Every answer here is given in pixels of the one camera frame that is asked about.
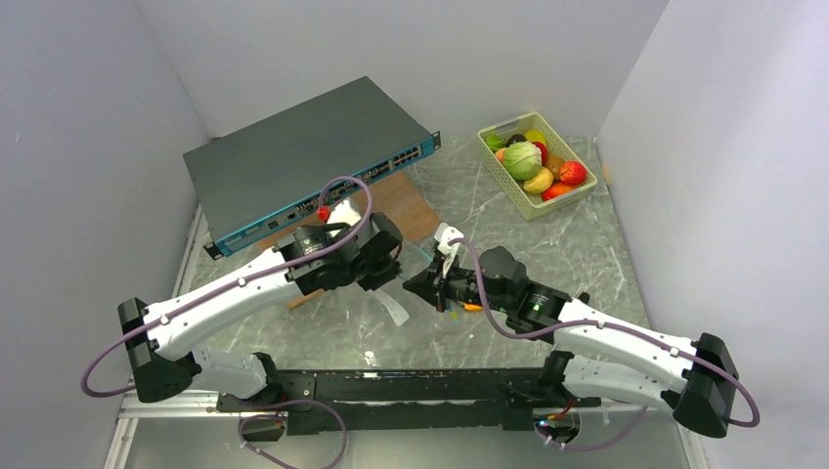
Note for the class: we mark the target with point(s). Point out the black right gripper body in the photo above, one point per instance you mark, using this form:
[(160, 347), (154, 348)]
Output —
[(461, 284)]

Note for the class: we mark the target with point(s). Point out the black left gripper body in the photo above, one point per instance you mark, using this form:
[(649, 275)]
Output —
[(370, 275)]

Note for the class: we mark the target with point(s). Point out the clear zip top bag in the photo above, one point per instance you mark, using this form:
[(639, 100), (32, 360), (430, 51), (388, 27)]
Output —
[(390, 327)]

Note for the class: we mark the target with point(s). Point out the yellow lemon toy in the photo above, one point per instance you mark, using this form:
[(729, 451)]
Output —
[(541, 182)]

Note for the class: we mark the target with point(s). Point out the yellow starfruit toy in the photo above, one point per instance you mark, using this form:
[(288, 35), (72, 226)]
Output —
[(535, 136)]

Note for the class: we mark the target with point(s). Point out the dark purple mangosteen toy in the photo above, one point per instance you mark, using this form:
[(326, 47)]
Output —
[(514, 139)]

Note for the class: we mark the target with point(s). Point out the brown potato toy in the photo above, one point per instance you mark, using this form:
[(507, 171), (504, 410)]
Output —
[(553, 163)]

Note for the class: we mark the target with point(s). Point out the red orange mango toy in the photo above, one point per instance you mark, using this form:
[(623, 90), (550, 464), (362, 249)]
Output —
[(556, 190)]

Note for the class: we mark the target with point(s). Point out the wooden board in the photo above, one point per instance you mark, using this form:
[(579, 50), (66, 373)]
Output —
[(396, 196)]

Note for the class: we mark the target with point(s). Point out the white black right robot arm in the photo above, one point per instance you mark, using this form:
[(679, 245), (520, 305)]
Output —
[(601, 357)]

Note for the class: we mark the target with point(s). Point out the red apple toy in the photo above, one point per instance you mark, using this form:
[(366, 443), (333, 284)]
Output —
[(543, 151)]

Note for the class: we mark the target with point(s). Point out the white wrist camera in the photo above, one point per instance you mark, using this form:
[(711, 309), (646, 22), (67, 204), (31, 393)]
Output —
[(446, 249), (345, 212)]

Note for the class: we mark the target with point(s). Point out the pale green plastic basket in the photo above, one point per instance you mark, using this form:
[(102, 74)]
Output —
[(531, 206)]

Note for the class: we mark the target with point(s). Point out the green cabbage toy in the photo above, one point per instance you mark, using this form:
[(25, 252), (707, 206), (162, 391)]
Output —
[(522, 160)]

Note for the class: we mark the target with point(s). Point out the grey blue network switch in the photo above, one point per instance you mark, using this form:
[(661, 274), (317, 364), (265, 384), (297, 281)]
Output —
[(268, 175)]

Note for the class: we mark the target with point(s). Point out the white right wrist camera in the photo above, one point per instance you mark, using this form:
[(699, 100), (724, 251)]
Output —
[(446, 249)]

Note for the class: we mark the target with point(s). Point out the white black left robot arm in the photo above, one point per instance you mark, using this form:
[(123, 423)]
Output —
[(166, 346)]

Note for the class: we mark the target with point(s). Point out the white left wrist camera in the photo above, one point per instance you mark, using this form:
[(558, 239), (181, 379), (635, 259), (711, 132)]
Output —
[(345, 212)]

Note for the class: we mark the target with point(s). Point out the green starfruit toy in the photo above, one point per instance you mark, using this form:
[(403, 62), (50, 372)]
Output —
[(494, 142)]

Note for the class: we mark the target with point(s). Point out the red pepper toy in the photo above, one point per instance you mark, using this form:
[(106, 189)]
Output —
[(572, 173)]

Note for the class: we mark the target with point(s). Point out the black aluminium base frame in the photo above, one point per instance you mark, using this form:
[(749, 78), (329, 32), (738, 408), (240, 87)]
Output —
[(317, 401)]

